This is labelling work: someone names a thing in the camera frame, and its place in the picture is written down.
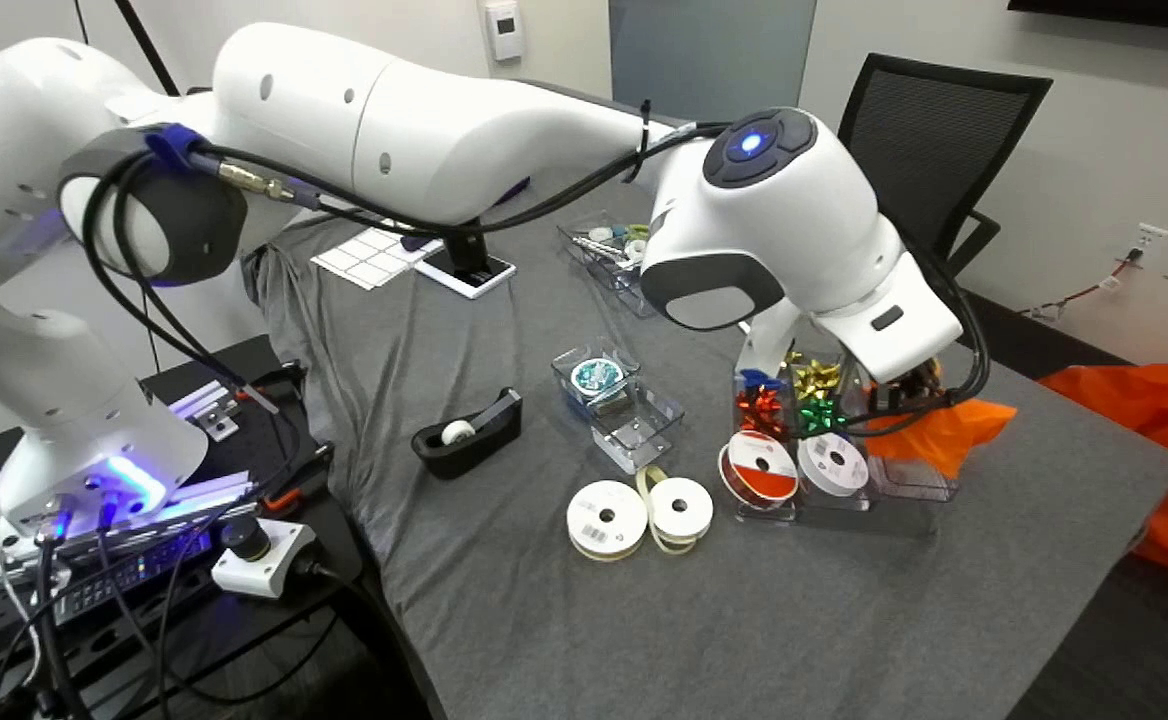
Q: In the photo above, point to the red gift bow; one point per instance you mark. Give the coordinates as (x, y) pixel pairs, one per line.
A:
(757, 404)

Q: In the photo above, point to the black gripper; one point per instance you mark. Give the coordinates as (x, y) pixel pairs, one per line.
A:
(926, 385)

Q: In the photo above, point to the black equipment cart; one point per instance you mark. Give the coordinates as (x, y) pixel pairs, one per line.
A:
(210, 643)

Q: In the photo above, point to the black tape dispenser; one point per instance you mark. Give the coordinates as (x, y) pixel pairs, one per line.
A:
(469, 447)

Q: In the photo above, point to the grey table cloth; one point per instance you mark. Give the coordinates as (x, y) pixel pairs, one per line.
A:
(688, 626)

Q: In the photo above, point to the white spool loose gold ribbon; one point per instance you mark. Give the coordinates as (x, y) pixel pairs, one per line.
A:
(682, 511)

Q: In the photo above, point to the white paper sheet with grid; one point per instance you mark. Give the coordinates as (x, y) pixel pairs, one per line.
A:
(365, 257)

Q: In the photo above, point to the clear plastic container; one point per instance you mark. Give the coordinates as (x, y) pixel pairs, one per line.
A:
(596, 275)

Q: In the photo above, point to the red ribbon spool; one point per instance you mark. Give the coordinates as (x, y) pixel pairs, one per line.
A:
(757, 468)

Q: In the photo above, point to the white flat box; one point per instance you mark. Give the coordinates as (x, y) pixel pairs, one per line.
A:
(477, 281)

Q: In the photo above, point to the clear plastic organizer tray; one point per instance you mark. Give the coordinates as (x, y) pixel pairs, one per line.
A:
(898, 486)

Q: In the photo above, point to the empty clear plastic box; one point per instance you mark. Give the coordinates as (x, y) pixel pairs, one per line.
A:
(641, 430)

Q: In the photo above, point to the white wall outlet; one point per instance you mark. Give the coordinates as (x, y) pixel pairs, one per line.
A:
(1149, 246)

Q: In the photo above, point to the orange plastic bag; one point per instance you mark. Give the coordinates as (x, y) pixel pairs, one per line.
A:
(1158, 412)

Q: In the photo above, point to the black mesh office chair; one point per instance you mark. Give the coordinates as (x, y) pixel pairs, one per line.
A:
(957, 146)

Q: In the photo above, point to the gold gift bow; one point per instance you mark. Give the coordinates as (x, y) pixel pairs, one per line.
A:
(816, 376)

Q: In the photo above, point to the white box with black button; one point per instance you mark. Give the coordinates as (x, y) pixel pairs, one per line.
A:
(267, 563)

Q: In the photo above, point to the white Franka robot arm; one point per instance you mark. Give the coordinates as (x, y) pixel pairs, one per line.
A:
(409, 123)

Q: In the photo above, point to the blue ribbon spool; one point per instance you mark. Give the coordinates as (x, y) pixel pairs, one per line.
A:
(596, 376)

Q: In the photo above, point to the clear box holding blue spool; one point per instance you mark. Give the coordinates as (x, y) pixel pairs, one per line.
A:
(570, 395)

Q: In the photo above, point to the white wall thermostat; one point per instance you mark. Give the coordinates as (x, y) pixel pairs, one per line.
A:
(504, 24)

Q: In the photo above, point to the orange toy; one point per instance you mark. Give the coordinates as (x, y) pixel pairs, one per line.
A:
(951, 430)

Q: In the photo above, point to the black wall television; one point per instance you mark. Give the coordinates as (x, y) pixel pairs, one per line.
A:
(1116, 10)

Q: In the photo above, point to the black tripod pole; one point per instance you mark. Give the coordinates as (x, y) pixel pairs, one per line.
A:
(146, 40)

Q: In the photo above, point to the green gift bow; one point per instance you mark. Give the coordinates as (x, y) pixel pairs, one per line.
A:
(820, 412)

